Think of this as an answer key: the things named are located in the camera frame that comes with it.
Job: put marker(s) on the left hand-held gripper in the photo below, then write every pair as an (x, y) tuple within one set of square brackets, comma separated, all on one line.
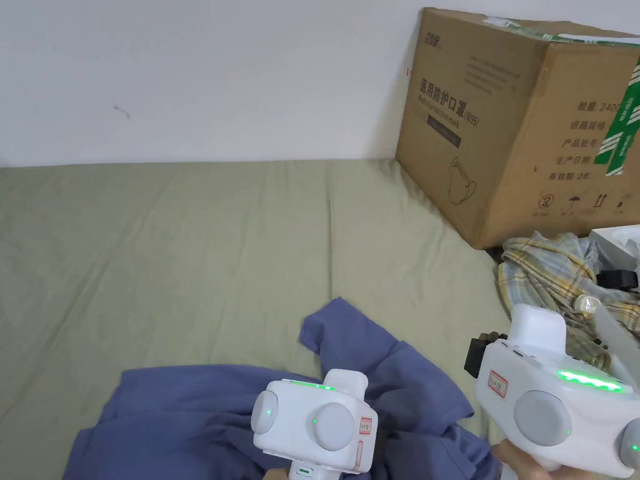
[(300, 425)]

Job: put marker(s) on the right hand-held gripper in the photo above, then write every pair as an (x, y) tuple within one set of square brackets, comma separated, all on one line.
[(535, 390)]

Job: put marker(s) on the dark blue shirt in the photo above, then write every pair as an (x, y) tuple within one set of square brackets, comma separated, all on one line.
[(200, 420)]

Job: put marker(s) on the person's left hand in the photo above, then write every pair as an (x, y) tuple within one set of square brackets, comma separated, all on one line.
[(277, 475)]

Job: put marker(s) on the person's right hand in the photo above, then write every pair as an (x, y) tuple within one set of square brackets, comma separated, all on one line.
[(525, 467)]

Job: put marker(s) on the yellow and grey plaid cloth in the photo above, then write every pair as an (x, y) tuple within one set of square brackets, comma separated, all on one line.
[(545, 275)]

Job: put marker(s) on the small black block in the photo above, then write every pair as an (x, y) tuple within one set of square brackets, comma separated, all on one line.
[(620, 279)]

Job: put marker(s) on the white plastic box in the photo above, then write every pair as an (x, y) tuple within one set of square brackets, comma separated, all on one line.
[(617, 245)]

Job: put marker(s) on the bed with pale green sheet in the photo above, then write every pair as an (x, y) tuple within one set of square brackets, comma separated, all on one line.
[(175, 250)]

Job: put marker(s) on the large brown cardboard carton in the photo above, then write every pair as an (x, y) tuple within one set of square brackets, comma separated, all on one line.
[(505, 150)]

